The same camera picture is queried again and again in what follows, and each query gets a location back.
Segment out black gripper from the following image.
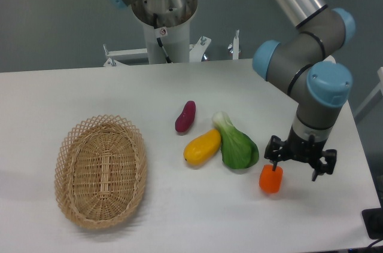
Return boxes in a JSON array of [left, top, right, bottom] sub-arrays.
[[264, 126, 338, 181]]

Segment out orange toy fruit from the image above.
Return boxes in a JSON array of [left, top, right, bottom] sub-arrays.
[[259, 164, 284, 194]]

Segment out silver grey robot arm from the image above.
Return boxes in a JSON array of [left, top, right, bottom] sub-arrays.
[[111, 0, 355, 176]]

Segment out green bok choy toy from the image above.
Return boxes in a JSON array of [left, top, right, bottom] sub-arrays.
[[212, 111, 259, 170]]

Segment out black device at table corner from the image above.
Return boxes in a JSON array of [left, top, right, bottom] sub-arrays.
[[361, 208, 382, 240]]

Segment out yellow mango toy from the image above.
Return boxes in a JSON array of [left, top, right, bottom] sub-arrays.
[[183, 129, 221, 166]]

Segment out purple sweet potato toy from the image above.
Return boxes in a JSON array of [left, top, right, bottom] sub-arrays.
[[175, 100, 196, 133]]

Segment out woven wicker basket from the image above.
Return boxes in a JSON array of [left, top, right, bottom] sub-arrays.
[[54, 115, 147, 230]]

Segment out white metal frame leg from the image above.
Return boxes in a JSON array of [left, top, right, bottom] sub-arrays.
[[354, 67, 382, 123]]

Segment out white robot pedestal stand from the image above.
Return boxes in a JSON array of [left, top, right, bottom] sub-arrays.
[[102, 22, 242, 67]]

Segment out black base cable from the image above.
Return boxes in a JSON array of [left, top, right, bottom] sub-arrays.
[[153, 13, 173, 64]]

